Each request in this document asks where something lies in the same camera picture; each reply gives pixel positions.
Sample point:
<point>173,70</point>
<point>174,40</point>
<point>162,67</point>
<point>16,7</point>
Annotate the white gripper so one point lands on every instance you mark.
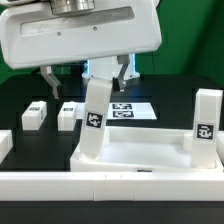
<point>47,32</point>

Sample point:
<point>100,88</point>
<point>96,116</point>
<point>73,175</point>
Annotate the white desk top tray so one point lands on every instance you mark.
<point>132,149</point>

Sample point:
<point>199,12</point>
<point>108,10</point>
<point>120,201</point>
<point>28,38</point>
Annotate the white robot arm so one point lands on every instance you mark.
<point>110,66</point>

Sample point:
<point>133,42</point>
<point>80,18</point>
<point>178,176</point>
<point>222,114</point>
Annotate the fiducial marker sheet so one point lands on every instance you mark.
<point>127,110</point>

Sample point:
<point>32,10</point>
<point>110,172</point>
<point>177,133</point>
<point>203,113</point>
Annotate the white block left edge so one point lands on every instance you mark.
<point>6,143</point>

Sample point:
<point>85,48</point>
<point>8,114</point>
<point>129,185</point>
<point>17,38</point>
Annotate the white front barrier wall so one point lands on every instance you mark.
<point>102,186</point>

